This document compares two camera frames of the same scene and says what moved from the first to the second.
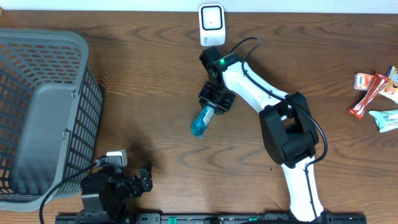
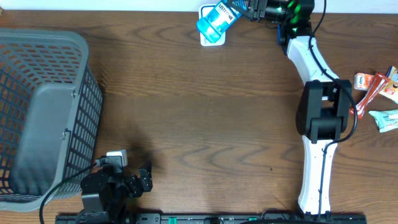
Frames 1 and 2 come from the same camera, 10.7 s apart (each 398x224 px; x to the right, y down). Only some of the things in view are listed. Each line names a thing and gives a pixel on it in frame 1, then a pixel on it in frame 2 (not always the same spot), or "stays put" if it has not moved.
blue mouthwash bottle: x=200 y=122 to x=217 y=20
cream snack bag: x=390 y=89 stays put
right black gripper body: x=215 y=96 to x=259 y=10
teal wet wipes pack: x=386 y=120 stays put
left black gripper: x=135 y=188 stays put
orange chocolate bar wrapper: x=379 y=80 stays put
